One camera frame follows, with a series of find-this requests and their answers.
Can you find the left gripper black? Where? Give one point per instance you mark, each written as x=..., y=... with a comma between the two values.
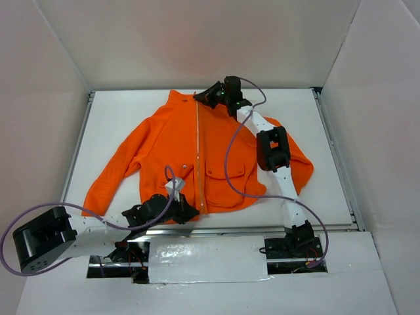
x=183, y=207

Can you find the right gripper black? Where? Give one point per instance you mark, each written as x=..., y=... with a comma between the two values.
x=213, y=95

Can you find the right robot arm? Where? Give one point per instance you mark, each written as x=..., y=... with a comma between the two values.
x=273, y=154

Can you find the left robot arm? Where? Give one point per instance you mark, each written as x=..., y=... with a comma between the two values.
x=56, y=234

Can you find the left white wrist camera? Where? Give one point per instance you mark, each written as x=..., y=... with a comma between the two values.
x=174, y=188

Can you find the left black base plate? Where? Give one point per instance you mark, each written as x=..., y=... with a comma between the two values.
x=129, y=261

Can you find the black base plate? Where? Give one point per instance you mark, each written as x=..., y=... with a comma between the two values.
x=129, y=261
x=282, y=259

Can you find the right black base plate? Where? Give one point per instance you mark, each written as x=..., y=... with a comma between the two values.
x=282, y=259

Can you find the aluminium table frame rail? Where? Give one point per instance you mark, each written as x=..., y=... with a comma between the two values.
x=112, y=115

